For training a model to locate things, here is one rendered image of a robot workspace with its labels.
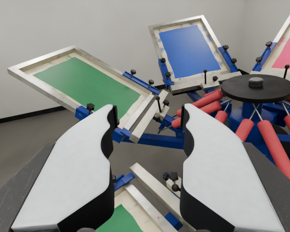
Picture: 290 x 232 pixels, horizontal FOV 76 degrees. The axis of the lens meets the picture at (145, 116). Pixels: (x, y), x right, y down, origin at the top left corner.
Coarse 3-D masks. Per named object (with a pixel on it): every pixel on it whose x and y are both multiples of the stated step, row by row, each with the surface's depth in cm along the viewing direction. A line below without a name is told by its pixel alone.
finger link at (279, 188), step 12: (252, 144) 8; (252, 156) 7; (264, 156) 7; (264, 168) 7; (276, 168) 7; (264, 180) 6; (276, 180) 6; (288, 180) 6; (276, 192) 6; (288, 192) 6; (276, 204) 6; (288, 204) 6; (288, 216) 5; (288, 228) 5
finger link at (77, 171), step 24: (96, 120) 10; (72, 144) 8; (96, 144) 8; (48, 168) 7; (72, 168) 7; (96, 168) 7; (48, 192) 6; (72, 192) 6; (96, 192) 6; (24, 216) 5; (48, 216) 5; (72, 216) 6; (96, 216) 6
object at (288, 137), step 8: (224, 104) 131; (264, 104) 123; (272, 104) 121; (216, 112) 133; (272, 112) 119; (280, 112) 116; (280, 120) 118; (176, 136) 119; (184, 136) 113; (280, 136) 100; (288, 136) 99; (264, 144) 97; (264, 152) 92; (272, 160) 87
